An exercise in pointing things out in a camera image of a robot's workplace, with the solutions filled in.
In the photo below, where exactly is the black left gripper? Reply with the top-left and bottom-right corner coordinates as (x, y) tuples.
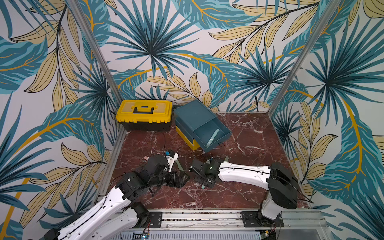
(149, 169), (191, 188)

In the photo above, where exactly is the yellow bottom drawer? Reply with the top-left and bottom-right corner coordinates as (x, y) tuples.
(176, 126), (200, 151)

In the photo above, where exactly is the teal drawer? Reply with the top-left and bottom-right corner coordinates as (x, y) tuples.
(193, 118), (232, 153)

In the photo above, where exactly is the green fruit knife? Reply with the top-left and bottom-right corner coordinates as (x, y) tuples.
(175, 160), (185, 172)

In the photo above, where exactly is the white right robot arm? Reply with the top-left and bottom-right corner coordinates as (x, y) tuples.
(190, 159), (300, 224)

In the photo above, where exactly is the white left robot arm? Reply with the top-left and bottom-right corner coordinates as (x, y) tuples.
(43, 155), (190, 240)

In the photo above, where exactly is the teal and yellow drawer cabinet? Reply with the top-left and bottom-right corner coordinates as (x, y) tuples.
(174, 100), (218, 142)

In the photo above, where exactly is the yellow black toolbox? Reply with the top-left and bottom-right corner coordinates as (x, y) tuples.
(116, 100), (173, 132)

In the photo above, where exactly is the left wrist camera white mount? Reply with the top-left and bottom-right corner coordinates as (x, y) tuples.
(165, 150), (179, 173)

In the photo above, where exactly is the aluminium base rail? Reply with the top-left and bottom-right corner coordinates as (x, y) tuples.
(112, 209), (334, 240)

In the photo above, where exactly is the aluminium corner post right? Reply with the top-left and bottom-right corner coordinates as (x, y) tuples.
(268, 0), (341, 117)

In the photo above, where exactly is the aluminium corner post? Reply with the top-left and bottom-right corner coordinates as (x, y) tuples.
(67, 0), (123, 105)
(268, 0), (341, 117)

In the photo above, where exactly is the aluminium corner post left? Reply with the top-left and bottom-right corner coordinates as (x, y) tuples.
(67, 0), (123, 105)

